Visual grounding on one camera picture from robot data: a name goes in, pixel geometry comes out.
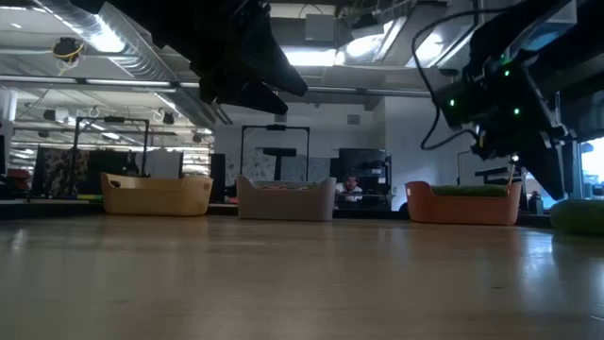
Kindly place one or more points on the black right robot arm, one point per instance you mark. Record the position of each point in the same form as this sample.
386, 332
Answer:
500, 42

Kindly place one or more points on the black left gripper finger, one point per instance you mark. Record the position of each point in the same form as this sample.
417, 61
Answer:
257, 99
278, 61

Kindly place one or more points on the white board panel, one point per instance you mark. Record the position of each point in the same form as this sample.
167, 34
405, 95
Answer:
464, 165

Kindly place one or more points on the orange plastic basket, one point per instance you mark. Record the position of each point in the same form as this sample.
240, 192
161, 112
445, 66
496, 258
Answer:
462, 210

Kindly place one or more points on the grey plastic basket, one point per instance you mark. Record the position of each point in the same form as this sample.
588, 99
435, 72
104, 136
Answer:
285, 205

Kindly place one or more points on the silver ventilation duct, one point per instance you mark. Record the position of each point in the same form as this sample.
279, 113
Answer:
122, 42

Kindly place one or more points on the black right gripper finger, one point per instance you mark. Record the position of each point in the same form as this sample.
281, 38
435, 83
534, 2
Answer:
542, 175

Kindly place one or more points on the patterned camouflage cloth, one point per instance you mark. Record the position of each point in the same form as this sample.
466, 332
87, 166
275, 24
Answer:
59, 170

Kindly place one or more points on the person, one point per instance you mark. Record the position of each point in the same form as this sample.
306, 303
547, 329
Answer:
349, 185

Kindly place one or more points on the black gantry frame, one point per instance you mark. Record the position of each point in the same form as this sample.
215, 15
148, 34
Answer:
75, 141
276, 127

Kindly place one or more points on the black shelving cabinet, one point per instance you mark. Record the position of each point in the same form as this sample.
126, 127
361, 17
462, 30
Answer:
368, 160

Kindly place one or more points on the yellow plastic basket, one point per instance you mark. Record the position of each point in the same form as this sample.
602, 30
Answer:
156, 198

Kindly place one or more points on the grey ceiling pipe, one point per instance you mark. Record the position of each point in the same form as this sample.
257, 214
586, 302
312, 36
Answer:
118, 81

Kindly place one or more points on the green lime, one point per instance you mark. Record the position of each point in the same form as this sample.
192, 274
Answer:
578, 217

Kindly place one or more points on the white ceiling unit box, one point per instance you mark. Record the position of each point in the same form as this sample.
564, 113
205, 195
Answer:
320, 28

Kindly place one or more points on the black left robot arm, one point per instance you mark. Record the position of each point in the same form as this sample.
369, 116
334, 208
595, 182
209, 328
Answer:
151, 19

